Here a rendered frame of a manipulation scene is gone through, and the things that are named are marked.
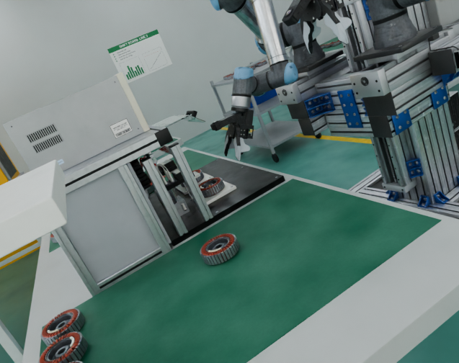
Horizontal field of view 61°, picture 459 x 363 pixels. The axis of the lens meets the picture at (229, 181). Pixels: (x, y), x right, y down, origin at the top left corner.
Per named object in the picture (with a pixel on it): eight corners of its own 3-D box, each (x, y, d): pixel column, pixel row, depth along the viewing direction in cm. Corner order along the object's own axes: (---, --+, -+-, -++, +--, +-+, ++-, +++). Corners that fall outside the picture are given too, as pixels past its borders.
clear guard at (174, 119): (189, 121, 191) (184, 109, 189) (205, 122, 169) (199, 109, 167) (129, 150, 182) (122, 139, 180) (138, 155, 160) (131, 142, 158)
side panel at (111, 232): (169, 247, 130) (125, 162, 120) (172, 250, 127) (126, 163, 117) (91, 293, 122) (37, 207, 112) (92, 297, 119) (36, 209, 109)
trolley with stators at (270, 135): (277, 133, 497) (248, 57, 466) (326, 137, 406) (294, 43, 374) (238, 154, 481) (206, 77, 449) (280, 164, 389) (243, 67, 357)
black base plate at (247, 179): (220, 161, 201) (219, 157, 200) (285, 180, 143) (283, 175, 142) (138, 205, 187) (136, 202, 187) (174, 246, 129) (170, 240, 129)
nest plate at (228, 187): (222, 182, 163) (220, 179, 162) (236, 188, 149) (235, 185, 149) (191, 199, 158) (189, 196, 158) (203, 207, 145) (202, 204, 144)
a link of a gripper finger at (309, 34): (323, 47, 113) (327, 16, 106) (308, 55, 111) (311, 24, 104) (315, 43, 115) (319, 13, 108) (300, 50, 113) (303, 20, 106)
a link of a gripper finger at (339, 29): (365, 29, 98) (341, 3, 100) (349, 37, 96) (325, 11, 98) (359, 37, 101) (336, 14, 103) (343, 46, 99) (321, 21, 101)
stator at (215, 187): (220, 182, 160) (216, 174, 159) (228, 187, 149) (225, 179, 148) (196, 194, 157) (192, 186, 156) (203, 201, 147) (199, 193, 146)
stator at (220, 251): (210, 246, 118) (205, 236, 117) (243, 239, 114) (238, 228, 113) (199, 269, 109) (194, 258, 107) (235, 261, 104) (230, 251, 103)
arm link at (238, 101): (235, 95, 146) (228, 96, 154) (235, 107, 147) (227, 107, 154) (253, 97, 149) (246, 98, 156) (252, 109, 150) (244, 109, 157)
